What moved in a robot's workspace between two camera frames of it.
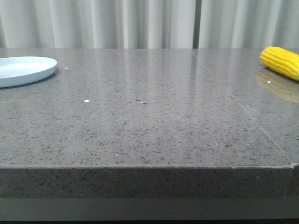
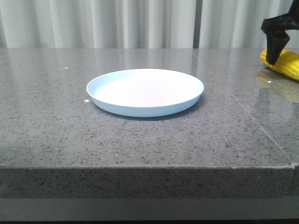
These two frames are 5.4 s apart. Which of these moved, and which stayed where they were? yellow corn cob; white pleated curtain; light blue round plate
Moved: light blue round plate
Stayed: yellow corn cob; white pleated curtain
